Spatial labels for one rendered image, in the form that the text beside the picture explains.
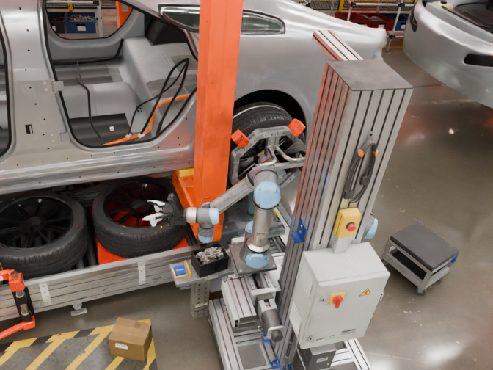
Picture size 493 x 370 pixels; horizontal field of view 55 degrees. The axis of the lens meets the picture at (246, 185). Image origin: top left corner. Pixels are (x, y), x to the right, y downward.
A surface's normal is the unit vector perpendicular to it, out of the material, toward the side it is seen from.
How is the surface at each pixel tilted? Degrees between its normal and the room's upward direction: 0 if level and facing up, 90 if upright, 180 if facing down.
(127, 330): 0
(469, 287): 0
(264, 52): 81
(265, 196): 83
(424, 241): 0
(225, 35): 90
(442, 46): 86
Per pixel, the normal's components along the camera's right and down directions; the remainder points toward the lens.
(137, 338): 0.10, -0.78
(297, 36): 0.39, 0.38
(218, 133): 0.37, 0.60
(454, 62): -0.87, 0.20
